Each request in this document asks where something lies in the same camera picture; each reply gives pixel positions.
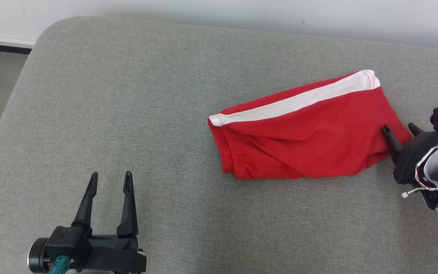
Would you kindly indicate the red shorts with white stripe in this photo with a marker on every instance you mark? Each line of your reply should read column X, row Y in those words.
column 318, row 137

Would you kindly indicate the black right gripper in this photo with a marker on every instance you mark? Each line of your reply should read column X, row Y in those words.
column 409, row 160

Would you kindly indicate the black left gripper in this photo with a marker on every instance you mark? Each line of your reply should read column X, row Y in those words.
column 116, row 255

